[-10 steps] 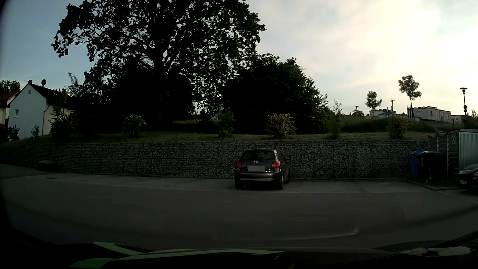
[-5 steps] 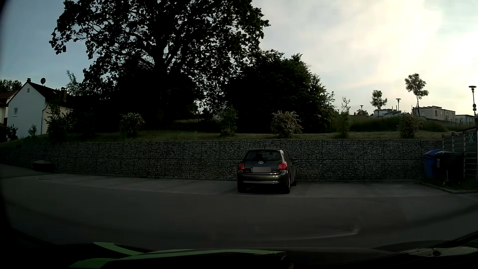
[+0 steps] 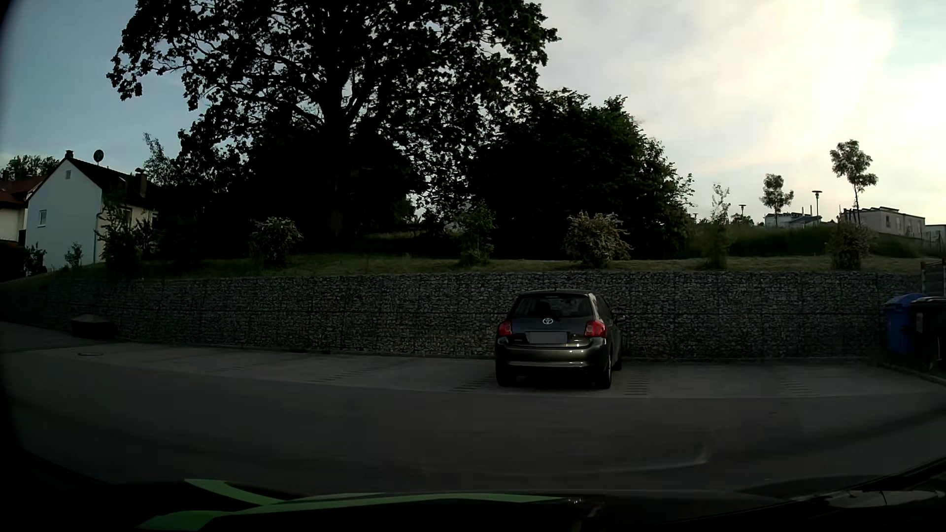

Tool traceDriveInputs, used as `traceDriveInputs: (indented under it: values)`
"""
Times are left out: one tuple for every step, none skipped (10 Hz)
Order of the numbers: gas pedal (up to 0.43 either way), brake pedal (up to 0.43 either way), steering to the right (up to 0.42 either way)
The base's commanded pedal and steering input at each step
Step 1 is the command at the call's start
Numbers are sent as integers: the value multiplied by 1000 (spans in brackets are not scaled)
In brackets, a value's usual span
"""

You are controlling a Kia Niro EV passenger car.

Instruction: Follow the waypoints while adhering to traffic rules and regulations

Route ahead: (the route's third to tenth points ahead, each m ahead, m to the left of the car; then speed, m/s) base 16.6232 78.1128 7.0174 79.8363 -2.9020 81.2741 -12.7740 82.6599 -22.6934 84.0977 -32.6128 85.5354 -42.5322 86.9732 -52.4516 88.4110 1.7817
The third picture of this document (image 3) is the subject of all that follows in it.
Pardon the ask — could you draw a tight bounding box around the grey asphalt road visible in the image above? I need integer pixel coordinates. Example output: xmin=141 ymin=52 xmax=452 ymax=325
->
xmin=0 ymin=347 xmax=946 ymax=498

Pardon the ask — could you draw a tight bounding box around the black wheelie bin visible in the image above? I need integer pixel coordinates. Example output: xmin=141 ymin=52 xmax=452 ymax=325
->
xmin=909 ymin=296 xmax=946 ymax=368

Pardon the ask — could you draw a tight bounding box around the low dark box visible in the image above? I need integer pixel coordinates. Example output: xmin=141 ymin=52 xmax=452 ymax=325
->
xmin=70 ymin=314 xmax=116 ymax=341

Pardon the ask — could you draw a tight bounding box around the pale low building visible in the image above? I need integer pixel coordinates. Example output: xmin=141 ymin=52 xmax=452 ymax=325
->
xmin=763 ymin=212 xmax=823 ymax=229

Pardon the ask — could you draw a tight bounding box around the grass bank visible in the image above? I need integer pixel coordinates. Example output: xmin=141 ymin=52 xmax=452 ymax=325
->
xmin=22 ymin=253 xmax=931 ymax=280

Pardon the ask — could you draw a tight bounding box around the flowering bush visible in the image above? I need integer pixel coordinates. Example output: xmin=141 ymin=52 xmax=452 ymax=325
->
xmin=563 ymin=211 xmax=633 ymax=268
xmin=248 ymin=216 xmax=304 ymax=268

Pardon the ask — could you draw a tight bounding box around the house with red roof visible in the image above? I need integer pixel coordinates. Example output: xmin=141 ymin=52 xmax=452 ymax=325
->
xmin=0 ymin=176 xmax=45 ymax=245

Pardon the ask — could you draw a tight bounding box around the white gabled house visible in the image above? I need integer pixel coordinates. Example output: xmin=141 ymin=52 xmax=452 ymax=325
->
xmin=24 ymin=150 xmax=158 ymax=270

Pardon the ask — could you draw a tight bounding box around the stone gabion wall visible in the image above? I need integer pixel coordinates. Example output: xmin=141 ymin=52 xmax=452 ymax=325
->
xmin=0 ymin=270 xmax=925 ymax=361

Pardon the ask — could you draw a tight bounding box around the pale flat-roofed building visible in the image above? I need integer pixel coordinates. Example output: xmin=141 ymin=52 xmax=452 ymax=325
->
xmin=840 ymin=206 xmax=927 ymax=239

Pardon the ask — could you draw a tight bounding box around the paved parking strip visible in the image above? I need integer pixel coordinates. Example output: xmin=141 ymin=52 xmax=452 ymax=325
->
xmin=0 ymin=322 xmax=946 ymax=400

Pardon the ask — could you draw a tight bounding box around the grey hatchback car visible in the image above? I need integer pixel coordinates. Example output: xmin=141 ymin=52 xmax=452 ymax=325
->
xmin=494 ymin=290 xmax=626 ymax=390

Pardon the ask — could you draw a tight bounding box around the small bush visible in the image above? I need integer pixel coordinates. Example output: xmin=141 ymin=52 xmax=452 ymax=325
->
xmin=456 ymin=202 xmax=498 ymax=267
xmin=828 ymin=220 xmax=873 ymax=271
xmin=702 ymin=184 xmax=734 ymax=270

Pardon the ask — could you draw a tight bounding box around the blue wheelie bin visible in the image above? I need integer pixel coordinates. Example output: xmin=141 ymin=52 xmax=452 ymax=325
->
xmin=883 ymin=293 xmax=926 ymax=356

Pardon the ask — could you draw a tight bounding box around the dark broad tree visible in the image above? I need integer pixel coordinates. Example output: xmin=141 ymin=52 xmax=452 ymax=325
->
xmin=464 ymin=89 xmax=696 ymax=260

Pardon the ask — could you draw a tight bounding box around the slender young tree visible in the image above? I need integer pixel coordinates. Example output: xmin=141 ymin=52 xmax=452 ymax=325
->
xmin=829 ymin=139 xmax=879 ymax=225
xmin=760 ymin=173 xmax=795 ymax=227

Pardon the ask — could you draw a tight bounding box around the car's own bonnet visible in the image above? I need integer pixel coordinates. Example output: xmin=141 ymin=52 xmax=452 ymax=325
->
xmin=0 ymin=457 xmax=946 ymax=532

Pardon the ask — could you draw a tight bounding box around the green hedge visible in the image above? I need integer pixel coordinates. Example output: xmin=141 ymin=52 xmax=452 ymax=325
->
xmin=687 ymin=223 xmax=921 ymax=260

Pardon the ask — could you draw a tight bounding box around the large dark tree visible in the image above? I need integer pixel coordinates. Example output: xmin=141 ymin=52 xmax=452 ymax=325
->
xmin=108 ymin=0 xmax=560 ymax=256

